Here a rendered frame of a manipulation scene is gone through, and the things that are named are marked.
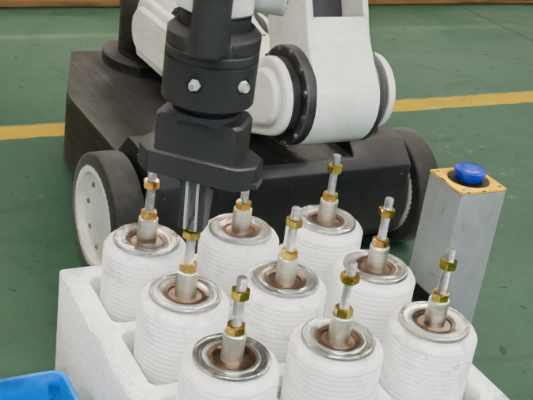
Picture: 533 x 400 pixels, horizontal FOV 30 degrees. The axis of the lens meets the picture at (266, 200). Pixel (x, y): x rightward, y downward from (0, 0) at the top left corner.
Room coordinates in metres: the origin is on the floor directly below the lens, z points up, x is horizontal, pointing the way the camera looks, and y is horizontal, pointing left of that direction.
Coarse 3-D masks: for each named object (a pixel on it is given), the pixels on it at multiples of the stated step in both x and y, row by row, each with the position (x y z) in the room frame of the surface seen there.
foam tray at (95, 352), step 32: (64, 288) 1.00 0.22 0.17; (96, 288) 1.02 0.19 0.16; (64, 320) 0.99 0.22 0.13; (96, 320) 0.92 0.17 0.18; (64, 352) 0.99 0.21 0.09; (96, 352) 0.89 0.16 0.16; (128, 352) 0.87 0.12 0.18; (96, 384) 0.88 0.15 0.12; (128, 384) 0.82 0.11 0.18; (480, 384) 0.91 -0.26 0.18
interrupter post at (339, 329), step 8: (336, 320) 0.84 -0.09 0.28; (344, 320) 0.84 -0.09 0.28; (352, 320) 0.84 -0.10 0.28; (336, 328) 0.84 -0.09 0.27; (344, 328) 0.84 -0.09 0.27; (328, 336) 0.84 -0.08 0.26; (336, 336) 0.84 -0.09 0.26; (344, 336) 0.84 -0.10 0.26; (336, 344) 0.83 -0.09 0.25; (344, 344) 0.84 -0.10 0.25
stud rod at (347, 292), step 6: (348, 264) 0.84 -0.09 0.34; (354, 264) 0.84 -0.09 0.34; (348, 270) 0.84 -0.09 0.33; (354, 270) 0.84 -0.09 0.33; (348, 288) 0.84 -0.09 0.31; (342, 294) 0.84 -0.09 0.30; (348, 294) 0.84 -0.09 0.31; (342, 300) 0.84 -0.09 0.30; (348, 300) 0.84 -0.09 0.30; (342, 306) 0.84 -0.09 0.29; (348, 306) 0.84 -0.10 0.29
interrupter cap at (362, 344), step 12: (312, 324) 0.86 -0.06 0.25; (324, 324) 0.87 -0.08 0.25; (360, 324) 0.87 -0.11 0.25; (312, 336) 0.84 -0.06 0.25; (324, 336) 0.85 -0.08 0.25; (360, 336) 0.85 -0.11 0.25; (372, 336) 0.86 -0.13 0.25; (312, 348) 0.82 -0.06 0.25; (324, 348) 0.82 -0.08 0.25; (336, 348) 0.83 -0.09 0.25; (348, 348) 0.83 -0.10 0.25; (360, 348) 0.83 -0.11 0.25; (372, 348) 0.83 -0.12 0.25; (336, 360) 0.81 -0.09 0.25; (348, 360) 0.81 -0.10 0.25
